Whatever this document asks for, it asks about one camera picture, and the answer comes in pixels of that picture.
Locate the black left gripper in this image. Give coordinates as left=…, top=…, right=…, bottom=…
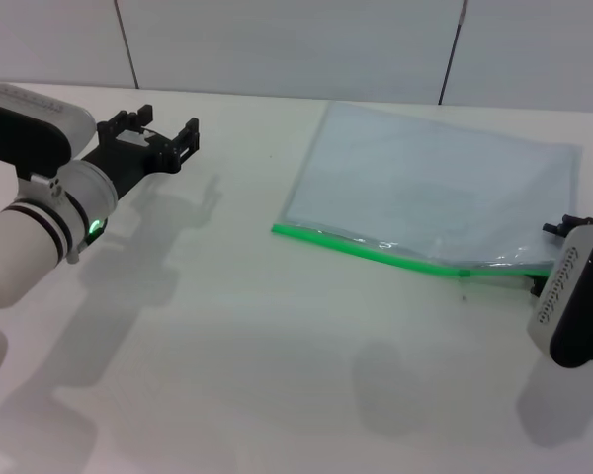
left=80, top=104, right=201, bottom=201

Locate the transparent green-zip document bag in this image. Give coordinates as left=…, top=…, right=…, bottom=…
left=270, top=100, right=584, bottom=283

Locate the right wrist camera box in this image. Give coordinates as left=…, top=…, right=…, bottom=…
left=525, top=223, right=593, bottom=369

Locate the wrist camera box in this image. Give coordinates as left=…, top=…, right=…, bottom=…
left=0, top=83, right=99, bottom=180
left=525, top=223, right=593, bottom=369

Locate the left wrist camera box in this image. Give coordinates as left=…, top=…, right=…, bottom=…
left=0, top=83, right=99, bottom=180

